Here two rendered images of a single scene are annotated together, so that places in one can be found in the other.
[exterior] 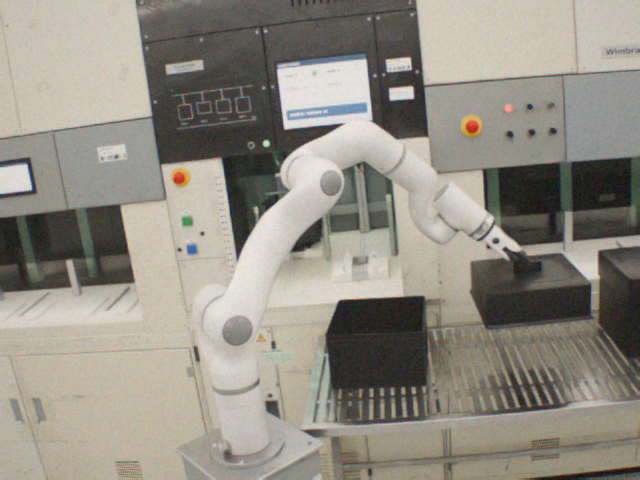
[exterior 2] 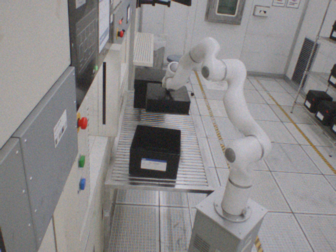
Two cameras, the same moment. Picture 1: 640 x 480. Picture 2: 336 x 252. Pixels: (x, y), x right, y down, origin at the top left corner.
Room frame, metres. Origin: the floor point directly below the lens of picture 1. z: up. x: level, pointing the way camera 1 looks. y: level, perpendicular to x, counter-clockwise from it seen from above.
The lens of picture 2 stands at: (2.08, 1.28, 1.83)
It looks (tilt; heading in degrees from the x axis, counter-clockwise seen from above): 29 degrees down; 258
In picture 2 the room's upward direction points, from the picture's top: 7 degrees clockwise
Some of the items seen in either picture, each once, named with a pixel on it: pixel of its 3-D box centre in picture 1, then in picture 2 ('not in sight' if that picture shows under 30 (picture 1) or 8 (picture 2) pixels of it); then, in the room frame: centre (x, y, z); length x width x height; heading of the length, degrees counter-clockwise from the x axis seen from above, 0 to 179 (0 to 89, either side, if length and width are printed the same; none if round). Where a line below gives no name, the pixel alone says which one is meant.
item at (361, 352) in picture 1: (380, 340); (155, 151); (1.83, -0.14, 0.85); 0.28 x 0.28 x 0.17; 78
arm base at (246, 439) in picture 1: (242, 415); (236, 194); (1.47, 0.25, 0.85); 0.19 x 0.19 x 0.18
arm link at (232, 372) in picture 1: (224, 334); (241, 161); (1.50, 0.26, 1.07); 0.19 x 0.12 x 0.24; 23
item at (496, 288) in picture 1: (527, 283); (167, 96); (1.72, -0.57, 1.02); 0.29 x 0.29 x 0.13; 85
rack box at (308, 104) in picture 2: not in sight; (317, 101); (-0.81, -2.21, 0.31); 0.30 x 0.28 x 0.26; 81
